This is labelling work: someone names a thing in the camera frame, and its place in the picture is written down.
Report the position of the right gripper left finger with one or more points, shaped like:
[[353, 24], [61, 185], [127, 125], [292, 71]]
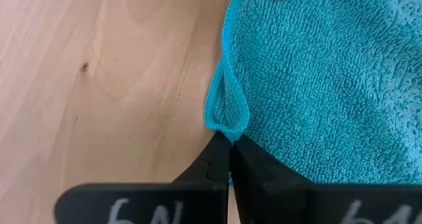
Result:
[[211, 164]]

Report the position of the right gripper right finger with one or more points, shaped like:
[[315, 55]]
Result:
[[260, 174]]

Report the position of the teal microfiber towel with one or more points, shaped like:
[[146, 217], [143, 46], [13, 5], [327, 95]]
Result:
[[313, 85]]

